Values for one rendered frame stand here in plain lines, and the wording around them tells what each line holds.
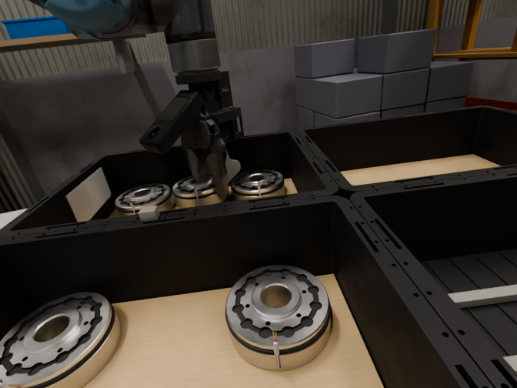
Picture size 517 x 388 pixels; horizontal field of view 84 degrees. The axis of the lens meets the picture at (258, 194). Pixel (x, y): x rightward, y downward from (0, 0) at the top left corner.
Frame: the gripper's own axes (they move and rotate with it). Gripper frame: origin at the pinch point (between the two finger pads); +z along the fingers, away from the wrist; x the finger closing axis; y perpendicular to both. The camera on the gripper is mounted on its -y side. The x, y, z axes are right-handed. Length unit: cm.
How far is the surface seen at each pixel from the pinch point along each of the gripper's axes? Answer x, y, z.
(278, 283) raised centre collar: -24.3, -12.7, -0.5
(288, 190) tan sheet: -9.2, 11.8, 3.1
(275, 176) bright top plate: -7.2, 10.4, -0.1
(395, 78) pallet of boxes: 22, 189, 4
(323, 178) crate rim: -22.9, -0.1, -6.9
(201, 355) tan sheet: -21.1, -21.3, 3.2
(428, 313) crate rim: -37.5, -14.9, -6.8
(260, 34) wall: 138, 193, -36
